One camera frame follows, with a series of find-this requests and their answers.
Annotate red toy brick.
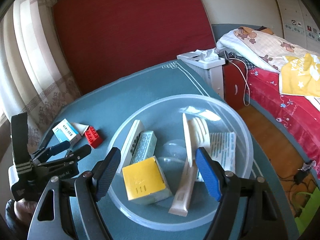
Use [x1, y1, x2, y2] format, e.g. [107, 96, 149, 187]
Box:
[84, 126, 103, 148]

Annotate white tube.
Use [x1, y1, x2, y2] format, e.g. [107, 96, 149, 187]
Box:
[71, 122, 89, 136]

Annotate white blue medicine box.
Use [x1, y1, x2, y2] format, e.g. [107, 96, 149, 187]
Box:
[52, 119, 81, 146]

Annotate white remote control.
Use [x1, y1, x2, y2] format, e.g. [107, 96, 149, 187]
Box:
[119, 120, 144, 171]

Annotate small pale green box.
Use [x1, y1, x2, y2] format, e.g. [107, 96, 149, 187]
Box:
[130, 131, 157, 165]

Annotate beige cream tube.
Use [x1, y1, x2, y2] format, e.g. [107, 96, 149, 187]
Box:
[169, 113, 197, 217]

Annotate white yellow medicine box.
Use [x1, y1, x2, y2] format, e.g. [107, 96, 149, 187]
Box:
[122, 156, 172, 205]

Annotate white round jar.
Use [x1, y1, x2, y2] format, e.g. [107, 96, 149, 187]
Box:
[188, 117, 210, 152]

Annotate left hand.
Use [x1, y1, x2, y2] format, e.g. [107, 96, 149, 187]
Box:
[14, 199, 37, 226]

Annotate green plastic stool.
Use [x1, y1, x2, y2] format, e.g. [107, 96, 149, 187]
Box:
[292, 187, 319, 235]

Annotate printed paper leaflet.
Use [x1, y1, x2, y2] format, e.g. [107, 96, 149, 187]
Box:
[196, 132, 236, 173]

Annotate patterned beige curtain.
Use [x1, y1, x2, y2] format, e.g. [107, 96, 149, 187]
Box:
[1, 0, 80, 153]

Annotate clear plastic bowl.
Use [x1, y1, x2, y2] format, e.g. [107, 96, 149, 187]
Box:
[108, 94, 253, 231]

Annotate red bed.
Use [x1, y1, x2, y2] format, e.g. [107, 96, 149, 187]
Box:
[247, 67, 319, 177]

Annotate red upright mattress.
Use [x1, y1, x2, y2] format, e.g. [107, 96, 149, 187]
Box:
[53, 0, 215, 94]

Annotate red bedside cabinet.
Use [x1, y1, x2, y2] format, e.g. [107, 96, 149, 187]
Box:
[222, 60, 247, 111]

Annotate white air purifier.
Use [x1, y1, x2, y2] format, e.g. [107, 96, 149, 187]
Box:
[176, 51, 226, 99]

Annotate yellow blanket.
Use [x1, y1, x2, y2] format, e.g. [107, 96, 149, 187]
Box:
[279, 53, 319, 98]

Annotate white tissue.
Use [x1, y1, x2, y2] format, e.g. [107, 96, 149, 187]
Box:
[195, 48, 219, 62]

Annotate floral white quilt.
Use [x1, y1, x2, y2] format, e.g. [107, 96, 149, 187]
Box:
[216, 26, 319, 73]

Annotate white wardrobe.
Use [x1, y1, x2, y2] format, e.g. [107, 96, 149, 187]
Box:
[276, 0, 319, 53]

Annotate black floor cables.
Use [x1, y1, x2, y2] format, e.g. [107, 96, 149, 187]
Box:
[274, 159, 317, 193]

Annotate white charging cable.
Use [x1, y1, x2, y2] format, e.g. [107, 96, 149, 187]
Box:
[228, 57, 251, 107]

